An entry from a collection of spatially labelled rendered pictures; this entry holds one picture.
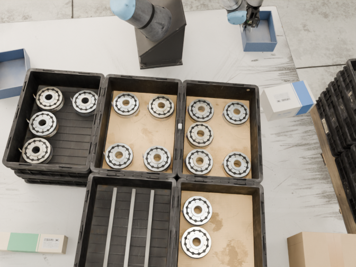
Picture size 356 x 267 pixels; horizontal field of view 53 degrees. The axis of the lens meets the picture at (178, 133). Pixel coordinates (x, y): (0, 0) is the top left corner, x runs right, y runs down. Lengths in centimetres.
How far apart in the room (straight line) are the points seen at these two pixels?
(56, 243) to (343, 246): 100
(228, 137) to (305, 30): 173
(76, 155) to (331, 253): 97
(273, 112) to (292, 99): 11
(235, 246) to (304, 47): 191
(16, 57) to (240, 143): 109
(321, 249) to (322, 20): 211
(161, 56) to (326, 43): 164
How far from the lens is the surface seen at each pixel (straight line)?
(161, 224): 129
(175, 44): 158
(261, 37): 188
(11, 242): 144
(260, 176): 127
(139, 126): 140
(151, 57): 164
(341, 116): 219
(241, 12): 146
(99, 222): 130
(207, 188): 128
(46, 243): 140
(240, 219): 132
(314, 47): 291
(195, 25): 187
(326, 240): 137
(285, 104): 159
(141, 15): 147
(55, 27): 191
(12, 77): 179
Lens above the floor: 210
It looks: 66 degrees down
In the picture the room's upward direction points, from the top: 7 degrees clockwise
